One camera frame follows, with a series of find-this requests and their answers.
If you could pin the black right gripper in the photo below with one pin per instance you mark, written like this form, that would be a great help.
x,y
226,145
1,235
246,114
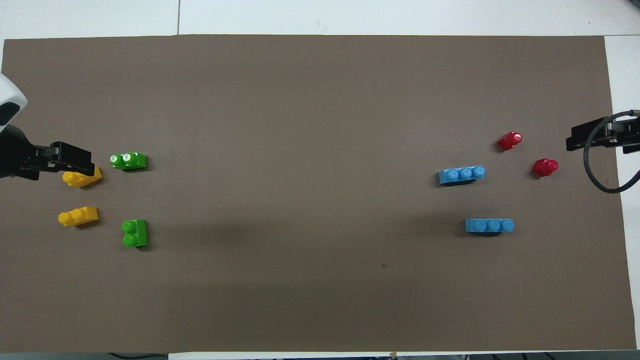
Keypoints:
x,y
627,135

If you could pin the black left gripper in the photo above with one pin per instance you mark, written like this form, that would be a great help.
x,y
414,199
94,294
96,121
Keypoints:
x,y
15,150

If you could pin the green two-stud toy brick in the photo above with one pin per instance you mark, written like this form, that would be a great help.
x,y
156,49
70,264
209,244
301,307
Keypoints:
x,y
131,161
135,231

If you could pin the blue three-stud toy brick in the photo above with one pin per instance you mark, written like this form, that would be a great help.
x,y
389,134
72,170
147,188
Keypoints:
x,y
461,175
489,225

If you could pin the yellow two-stud toy brick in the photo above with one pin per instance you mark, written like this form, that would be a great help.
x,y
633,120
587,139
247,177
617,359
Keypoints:
x,y
80,179
79,216

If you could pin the red single-stud toy brick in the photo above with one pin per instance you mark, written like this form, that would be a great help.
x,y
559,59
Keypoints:
x,y
544,167
509,141

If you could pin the brown table mat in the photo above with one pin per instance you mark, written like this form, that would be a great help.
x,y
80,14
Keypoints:
x,y
320,125

